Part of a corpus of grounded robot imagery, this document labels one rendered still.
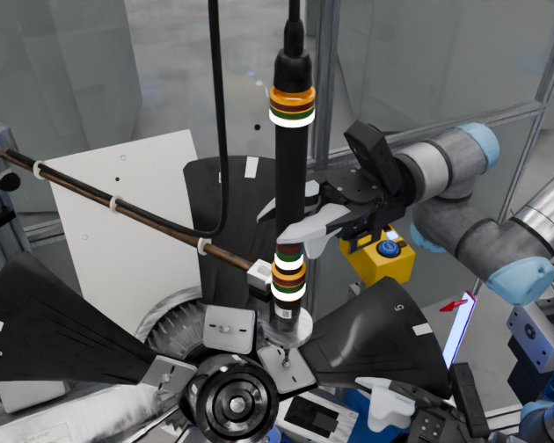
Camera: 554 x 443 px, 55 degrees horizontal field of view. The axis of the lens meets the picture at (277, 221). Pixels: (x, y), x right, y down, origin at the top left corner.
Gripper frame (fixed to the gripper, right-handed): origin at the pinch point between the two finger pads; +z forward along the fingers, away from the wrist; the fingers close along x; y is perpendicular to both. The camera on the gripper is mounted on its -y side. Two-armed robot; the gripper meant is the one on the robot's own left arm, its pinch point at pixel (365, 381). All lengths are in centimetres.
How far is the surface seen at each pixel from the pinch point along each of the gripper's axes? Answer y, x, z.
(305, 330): 2.7, -12.0, 8.5
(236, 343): 6.8, -7.6, 17.7
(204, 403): 16.6, -8.0, 16.5
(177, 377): 14.7, -5.8, 23.1
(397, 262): -36.3, 15.4, 7.0
